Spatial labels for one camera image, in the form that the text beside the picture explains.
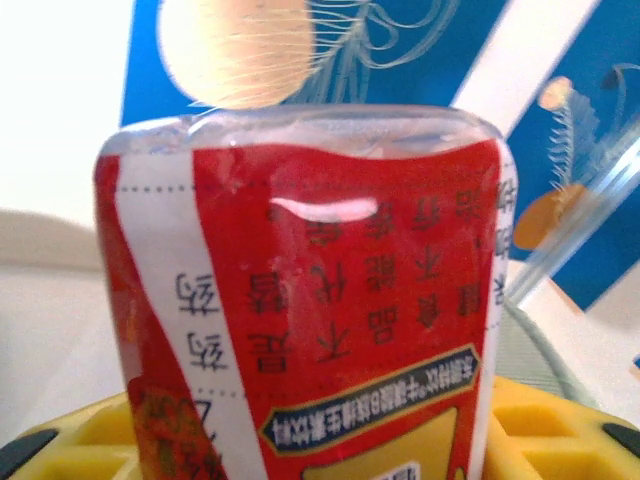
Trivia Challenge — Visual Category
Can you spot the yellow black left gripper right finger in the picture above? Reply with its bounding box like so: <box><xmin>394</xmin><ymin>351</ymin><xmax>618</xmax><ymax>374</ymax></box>
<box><xmin>487</xmin><ymin>374</ymin><xmax>640</xmax><ymax>480</ymax></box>

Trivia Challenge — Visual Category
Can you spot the clear plastic waste bin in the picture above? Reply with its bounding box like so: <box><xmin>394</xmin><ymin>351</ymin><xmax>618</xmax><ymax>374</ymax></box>
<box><xmin>502</xmin><ymin>299</ymin><xmax>640</xmax><ymax>421</ymax></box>

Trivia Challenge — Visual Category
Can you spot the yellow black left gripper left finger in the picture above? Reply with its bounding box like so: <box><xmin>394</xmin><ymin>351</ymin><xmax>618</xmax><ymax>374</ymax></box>
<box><xmin>0</xmin><ymin>389</ymin><xmax>139</xmax><ymax>480</ymax></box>

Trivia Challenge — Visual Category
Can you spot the red label bottle white cap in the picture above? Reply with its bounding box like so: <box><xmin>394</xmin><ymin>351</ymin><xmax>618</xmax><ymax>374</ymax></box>
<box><xmin>94</xmin><ymin>103</ymin><xmax>519</xmax><ymax>480</ymax></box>

